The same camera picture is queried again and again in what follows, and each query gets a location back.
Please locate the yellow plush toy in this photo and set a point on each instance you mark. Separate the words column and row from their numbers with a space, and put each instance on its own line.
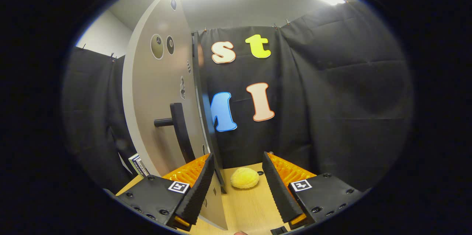
column 244, row 178

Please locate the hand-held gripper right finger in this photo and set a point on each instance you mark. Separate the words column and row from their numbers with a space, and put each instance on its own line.
column 278, row 190

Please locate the dark blue spine book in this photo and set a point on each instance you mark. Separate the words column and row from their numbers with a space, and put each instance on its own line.
column 142, row 168

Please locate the black backdrop cloth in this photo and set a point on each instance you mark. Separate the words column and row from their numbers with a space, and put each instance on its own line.
column 332, row 98

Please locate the green spine book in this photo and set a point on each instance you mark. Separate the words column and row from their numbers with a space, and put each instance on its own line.
column 133, row 163

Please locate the dark grey shoe cabinet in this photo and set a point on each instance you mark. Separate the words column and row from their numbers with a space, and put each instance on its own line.
column 204, row 91

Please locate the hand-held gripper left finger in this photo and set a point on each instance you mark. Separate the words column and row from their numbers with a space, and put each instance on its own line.
column 197, row 190

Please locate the beige shoe cabinet door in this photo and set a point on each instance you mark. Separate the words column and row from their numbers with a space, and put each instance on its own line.
column 155, row 87

